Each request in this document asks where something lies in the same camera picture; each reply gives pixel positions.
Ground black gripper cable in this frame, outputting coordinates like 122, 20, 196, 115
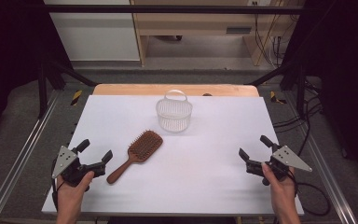
287, 169, 332, 217
51, 157, 66, 213

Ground black metal frame stand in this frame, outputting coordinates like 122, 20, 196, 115
247, 59, 308, 117
37, 58, 98, 119

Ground person's right hand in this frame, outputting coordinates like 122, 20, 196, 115
261, 162, 296, 207

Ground person's left hand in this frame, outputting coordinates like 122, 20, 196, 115
56, 170, 96, 213

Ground white slotted plastic basket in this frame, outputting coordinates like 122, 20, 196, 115
155, 89, 194, 133

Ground light wooden desk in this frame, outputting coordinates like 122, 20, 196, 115
130, 0, 295, 67

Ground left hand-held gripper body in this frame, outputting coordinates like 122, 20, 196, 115
51, 145, 106, 188

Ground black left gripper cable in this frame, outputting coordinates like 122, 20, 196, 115
51, 157, 66, 213

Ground black floor cables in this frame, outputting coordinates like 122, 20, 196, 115
272, 78, 324, 157

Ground grey desk label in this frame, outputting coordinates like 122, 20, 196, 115
226, 26, 253, 35

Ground black curtain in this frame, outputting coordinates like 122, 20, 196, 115
0, 0, 73, 147
280, 0, 358, 189

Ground brown wooden hairbrush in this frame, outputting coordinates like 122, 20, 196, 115
106, 130, 164, 185

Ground aluminium rail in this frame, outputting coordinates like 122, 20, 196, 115
283, 92, 358, 224
0, 92, 61, 224

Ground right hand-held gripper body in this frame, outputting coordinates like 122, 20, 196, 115
246, 145, 313, 187

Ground black horizontal frame bar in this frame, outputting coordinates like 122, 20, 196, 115
41, 4, 307, 15

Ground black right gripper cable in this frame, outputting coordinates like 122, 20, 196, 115
287, 169, 332, 217

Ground black desk cables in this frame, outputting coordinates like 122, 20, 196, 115
252, 1, 283, 68

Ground white cabinet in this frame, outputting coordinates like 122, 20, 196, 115
43, 0, 141, 62

